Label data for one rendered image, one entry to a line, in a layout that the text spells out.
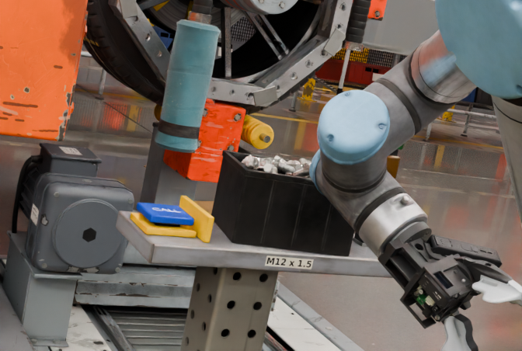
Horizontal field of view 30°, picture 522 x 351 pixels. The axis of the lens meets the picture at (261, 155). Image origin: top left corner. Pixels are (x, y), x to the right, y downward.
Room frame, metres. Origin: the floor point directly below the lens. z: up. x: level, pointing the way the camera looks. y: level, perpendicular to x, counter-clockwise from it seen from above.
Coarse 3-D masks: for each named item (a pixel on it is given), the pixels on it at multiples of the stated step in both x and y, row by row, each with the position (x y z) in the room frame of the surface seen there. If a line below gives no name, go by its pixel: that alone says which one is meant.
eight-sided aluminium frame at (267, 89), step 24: (120, 0) 1.98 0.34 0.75; (336, 0) 2.21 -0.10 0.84; (144, 24) 2.01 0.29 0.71; (336, 24) 2.21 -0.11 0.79; (144, 48) 2.01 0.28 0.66; (312, 48) 2.20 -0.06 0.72; (336, 48) 2.22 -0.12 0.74; (288, 72) 2.17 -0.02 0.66; (216, 96) 2.10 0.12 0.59; (240, 96) 2.12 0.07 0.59; (264, 96) 2.15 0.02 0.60
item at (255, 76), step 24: (144, 0) 2.12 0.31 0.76; (168, 0) 2.14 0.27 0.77; (216, 0) 2.23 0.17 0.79; (312, 0) 2.30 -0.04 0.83; (264, 24) 2.25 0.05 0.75; (288, 24) 2.37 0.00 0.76; (312, 24) 2.28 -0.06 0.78; (168, 48) 2.16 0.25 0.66; (240, 48) 2.44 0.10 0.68; (264, 48) 2.36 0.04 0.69; (288, 48) 2.28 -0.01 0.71; (216, 72) 2.28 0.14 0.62; (240, 72) 2.26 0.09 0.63; (264, 72) 2.24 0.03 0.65
